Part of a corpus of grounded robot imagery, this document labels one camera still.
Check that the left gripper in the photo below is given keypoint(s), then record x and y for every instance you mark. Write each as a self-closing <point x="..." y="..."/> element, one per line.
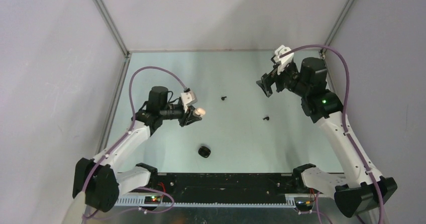
<point x="189" y="117"/>

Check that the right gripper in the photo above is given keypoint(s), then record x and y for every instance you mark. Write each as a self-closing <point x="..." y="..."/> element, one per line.
<point x="268" y="79"/>

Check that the beige earbud charging case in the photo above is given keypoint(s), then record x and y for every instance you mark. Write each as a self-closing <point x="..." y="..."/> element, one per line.
<point x="199" y="112"/>

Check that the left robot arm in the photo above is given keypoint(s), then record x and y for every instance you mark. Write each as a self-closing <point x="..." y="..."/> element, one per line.
<point x="98" y="182"/>

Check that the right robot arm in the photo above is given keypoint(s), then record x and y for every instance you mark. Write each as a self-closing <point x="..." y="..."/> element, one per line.
<point x="364" y="187"/>

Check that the black earbud charging case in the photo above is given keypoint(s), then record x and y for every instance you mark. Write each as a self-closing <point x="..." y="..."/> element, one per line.
<point x="204" y="151"/>

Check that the left controller board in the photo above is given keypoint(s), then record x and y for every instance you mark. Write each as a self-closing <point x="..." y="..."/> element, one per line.
<point x="153" y="200"/>

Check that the controller board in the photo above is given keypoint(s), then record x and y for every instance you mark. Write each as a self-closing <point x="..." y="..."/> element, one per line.
<point x="303" y="207"/>
<point x="153" y="200"/>

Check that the right controller board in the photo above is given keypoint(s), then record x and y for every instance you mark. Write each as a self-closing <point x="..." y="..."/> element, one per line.
<point x="303" y="207"/>

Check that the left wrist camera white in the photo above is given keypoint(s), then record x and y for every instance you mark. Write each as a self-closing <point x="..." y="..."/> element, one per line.
<point x="188" y="98"/>

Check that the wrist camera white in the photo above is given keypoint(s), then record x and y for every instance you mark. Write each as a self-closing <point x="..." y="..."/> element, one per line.
<point x="188" y="98"/>
<point x="281" y="58"/>

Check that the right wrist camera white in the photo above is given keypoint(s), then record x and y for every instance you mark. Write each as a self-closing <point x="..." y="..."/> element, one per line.
<point x="281" y="58"/>

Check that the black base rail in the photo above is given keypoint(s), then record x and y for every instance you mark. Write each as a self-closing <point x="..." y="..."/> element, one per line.
<point x="227" y="188"/>

